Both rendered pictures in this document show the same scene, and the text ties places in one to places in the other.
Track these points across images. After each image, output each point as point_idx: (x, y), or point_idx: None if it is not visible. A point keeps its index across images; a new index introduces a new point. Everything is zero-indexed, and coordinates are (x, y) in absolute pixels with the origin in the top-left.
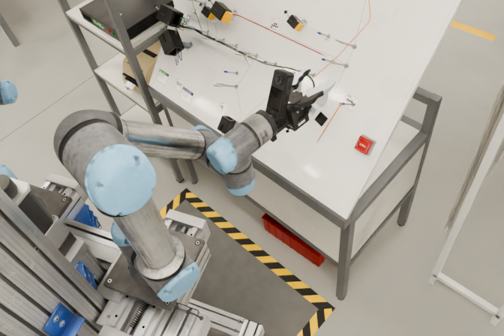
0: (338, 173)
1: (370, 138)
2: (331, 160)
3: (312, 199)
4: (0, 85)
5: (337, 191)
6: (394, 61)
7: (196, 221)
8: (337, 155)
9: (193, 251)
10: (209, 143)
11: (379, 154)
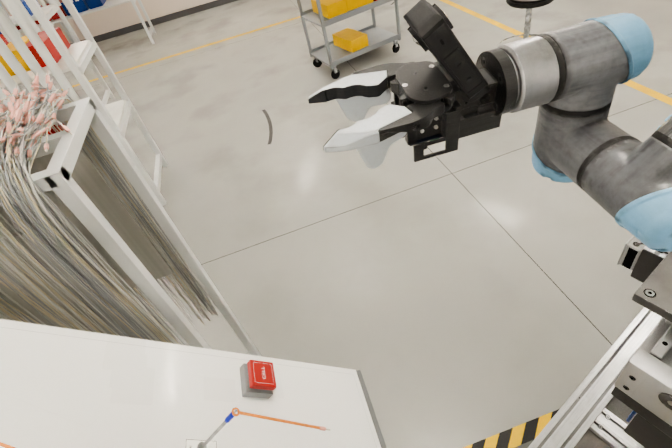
0: (321, 411)
1: (242, 377)
2: (314, 436)
3: (381, 437)
4: None
5: (341, 400)
6: (66, 397)
7: (654, 367)
8: (301, 428)
9: (659, 282)
10: (640, 145)
11: (253, 355)
